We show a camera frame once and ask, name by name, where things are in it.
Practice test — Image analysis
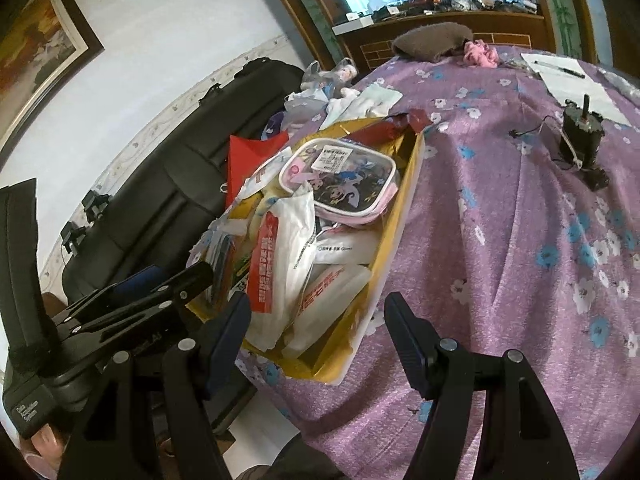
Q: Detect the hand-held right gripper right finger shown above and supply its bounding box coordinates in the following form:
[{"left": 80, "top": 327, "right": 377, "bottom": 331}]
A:
[{"left": 382, "top": 291, "right": 583, "bottom": 480}]

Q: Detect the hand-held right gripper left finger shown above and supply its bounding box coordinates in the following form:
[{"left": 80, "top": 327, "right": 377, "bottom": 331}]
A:
[{"left": 57, "top": 292, "right": 253, "bottom": 480}]

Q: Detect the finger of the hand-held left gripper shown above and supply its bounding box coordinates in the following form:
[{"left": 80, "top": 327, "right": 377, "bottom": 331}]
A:
[
  {"left": 80, "top": 299, "right": 201, "bottom": 352},
  {"left": 52, "top": 261, "right": 216, "bottom": 328}
]

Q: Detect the white plastic bag red print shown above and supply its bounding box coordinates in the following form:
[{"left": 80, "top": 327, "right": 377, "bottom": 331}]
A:
[{"left": 284, "top": 261, "right": 375, "bottom": 357}]

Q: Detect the white plastic packet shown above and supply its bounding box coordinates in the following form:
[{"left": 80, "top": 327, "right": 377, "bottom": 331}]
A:
[{"left": 246, "top": 194, "right": 322, "bottom": 352}]

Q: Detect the clear cartoon print pouch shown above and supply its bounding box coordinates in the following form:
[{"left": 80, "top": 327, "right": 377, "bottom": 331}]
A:
[{"left": 276, "top": 138, "right": 402, "bottom": 225}]

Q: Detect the dark red foil packet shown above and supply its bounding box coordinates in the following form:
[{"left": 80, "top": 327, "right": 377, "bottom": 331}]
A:
[{"left": 349, "top": 109, "right": 429, "bottom": 150}]

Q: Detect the person's left hand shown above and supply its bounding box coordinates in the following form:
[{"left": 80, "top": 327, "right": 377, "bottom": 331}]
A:
[{"left": 21, "top": 426, "right": 69, "bottom": 479}]

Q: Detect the colourful round packet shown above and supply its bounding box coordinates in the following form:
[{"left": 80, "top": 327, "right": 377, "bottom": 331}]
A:
[{"left": 206, "top": 234, "right": 240, "bottom": 307}]

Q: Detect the black plastic buckle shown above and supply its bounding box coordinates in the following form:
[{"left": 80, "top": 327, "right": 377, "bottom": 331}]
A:
[
  {"left": 59, "top": 224, "right": 89, "bottom": 257},
  {"left": 81, "top": 191, "right": 112, "bottom": 222}
]

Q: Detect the black leather sofa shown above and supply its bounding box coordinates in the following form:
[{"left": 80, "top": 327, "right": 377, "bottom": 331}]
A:
[{"left": 60, "top": 57, "right": 307, "bottom": 307}]

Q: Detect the purple floral bedsheet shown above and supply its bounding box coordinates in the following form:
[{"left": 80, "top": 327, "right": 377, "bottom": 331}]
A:
[{"left": 235, "top": 42, "right": 640, "bottom": 480}]

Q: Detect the red paper bag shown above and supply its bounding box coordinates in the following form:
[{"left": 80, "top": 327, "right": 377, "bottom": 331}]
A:
[{"left": 226, "top": 133, "right": 292, "bottom": 207}]

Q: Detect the purple plastic bag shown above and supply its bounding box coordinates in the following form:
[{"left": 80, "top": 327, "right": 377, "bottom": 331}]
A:
[{"left": 261, "top": 111, "right": 290, "bottom": 140}]

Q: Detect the framed painting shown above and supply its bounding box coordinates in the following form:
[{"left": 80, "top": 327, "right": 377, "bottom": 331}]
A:
[{"left": 0, "top": 0, "right": 107, "bottom": 162}]

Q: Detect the pile of clear plastic bags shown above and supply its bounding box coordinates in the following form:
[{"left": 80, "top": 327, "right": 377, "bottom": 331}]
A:
[{"left": 284, "top": 59, "right": 360, "bottom": 117}]

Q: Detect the black electric motor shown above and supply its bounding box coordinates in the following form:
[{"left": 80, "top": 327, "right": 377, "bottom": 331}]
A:
[{"left": 556, "top": 94, "right": 610, "bottom": 192}]

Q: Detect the pink cloth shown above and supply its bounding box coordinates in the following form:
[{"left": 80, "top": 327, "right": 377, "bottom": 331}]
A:
[{"left": 462, "top": 39, "right": 501, "bottom": 69}]

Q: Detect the brown towel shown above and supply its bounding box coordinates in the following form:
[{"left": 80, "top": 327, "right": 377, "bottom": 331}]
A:
[{"left": 391, "top": 22, "right": 473, "bottom": 63}]

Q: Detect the white paper sheet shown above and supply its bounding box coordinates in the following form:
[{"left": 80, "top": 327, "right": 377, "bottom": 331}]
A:
[{"left": 520, "top": 51, "right": 632, "bottom": 127}]

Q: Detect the black pen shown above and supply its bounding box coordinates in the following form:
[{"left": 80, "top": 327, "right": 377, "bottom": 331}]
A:
[{"left": 532, "top": 60, "right": 586, "bottom": 80}]

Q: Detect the white flat box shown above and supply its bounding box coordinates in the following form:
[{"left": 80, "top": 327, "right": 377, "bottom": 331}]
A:
[{"left": 331, "top": 13, "right": 374, "bottom": 37}]

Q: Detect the wooden brick-pattern cabinet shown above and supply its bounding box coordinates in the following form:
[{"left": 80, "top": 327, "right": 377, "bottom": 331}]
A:
[{"left": 344, "top": 11, "right": 547, "bottom": 70}]

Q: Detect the clutter of small items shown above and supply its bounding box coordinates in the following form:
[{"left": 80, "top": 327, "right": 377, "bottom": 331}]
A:
[{"left": 370, "top": 0, "right": 540, "bottom": 20}]

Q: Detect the black motor cable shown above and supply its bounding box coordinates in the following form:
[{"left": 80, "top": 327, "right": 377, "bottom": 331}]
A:
[{"left": 509, "top": 114, "right": 568, "bottom": 167}]

